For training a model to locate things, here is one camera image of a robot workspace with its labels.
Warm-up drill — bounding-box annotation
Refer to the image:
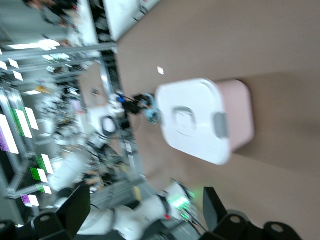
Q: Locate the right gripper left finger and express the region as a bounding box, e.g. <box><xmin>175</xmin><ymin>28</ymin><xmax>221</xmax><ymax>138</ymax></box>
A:
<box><xmin>0</xmin><ymin>184</ymin><xmax>91</xmax><ymax>240</ymax></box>

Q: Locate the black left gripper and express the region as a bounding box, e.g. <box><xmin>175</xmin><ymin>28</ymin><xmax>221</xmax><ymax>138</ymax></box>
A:
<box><xmin>119</xmin><ymin>93</ymin><xmax>151</xmax><ymax>115</ymax></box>

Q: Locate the white lidded storage box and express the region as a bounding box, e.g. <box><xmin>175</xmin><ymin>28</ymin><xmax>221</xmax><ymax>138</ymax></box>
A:
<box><xmin>154</xmin><ymin>77</ymin><xmax>256</xmax><ymax>166</ymax></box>

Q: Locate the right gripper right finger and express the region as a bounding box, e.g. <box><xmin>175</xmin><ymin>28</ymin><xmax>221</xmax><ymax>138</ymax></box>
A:
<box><xmin>199</xmin><ymin>186</ymin><xmax>303</xmax><ymax>240</ymax></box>

